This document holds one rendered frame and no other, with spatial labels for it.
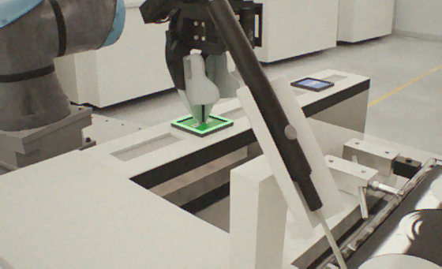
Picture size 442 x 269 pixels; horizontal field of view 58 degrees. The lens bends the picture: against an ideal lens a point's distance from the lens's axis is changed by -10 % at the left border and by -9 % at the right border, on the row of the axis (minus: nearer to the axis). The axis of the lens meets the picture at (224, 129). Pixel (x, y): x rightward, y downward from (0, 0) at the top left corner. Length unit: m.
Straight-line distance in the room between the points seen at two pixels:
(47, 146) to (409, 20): 8.33
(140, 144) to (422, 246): 0.33
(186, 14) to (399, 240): 0.33
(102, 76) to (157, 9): 2.99
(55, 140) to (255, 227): 0.61
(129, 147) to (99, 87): 3.02
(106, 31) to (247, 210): 0.64
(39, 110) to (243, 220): 0.60
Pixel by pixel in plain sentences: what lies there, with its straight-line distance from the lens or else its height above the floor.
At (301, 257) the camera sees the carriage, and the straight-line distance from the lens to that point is 0.45.
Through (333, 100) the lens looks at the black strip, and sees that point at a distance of 0.72.
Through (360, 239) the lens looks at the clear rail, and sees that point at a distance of 0.45.
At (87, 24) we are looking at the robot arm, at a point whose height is 1.06.
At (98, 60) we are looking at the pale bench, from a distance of 3.47.
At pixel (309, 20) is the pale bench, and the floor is 0.51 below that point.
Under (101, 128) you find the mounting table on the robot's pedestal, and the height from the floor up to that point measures 0.82.
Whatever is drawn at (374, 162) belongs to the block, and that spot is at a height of 0.89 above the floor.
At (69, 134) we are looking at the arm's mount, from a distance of 0.82.
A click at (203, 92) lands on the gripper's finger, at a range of 0.50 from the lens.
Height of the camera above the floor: 1.15
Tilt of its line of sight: 21 degrees down
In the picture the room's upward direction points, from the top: straight up
